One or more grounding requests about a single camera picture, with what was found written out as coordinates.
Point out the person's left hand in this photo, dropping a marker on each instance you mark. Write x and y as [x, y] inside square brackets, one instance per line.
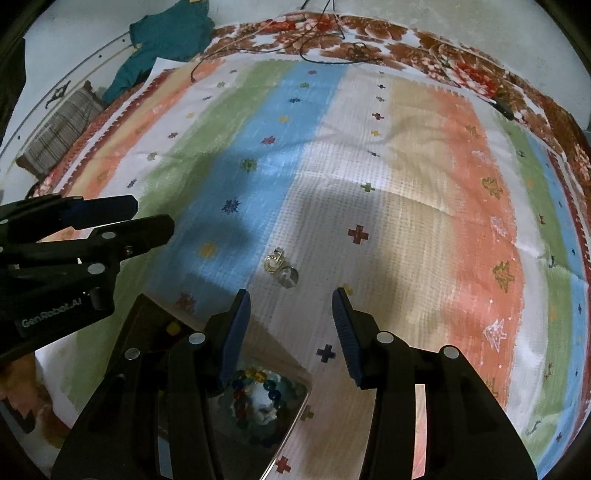
[25, 394]

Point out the small black device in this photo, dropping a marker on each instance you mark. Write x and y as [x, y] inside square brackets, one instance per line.
[503, 108]

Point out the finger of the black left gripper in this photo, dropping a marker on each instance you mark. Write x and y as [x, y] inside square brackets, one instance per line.
[79, 213]
[111, 243]

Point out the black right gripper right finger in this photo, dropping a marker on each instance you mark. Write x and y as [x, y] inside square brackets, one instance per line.
[468, 434]

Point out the metal bed headboard rail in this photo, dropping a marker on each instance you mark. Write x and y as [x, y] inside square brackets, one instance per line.
[55, 69]

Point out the teal garment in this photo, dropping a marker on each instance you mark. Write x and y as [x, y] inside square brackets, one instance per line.
[178, 33]

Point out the silver metal tin box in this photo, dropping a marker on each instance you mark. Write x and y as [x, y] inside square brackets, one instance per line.
[251, 418]

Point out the striped colourful woven cloth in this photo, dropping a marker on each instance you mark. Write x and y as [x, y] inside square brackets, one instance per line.
[442, 219]

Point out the red floral bedsheet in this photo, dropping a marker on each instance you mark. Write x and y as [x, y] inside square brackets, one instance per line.
[415, 46]

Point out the grey plaid pillow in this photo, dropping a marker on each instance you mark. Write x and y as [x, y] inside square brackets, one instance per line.
[60, 132]

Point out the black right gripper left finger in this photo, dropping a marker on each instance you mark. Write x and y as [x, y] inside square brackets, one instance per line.
[160, 377]

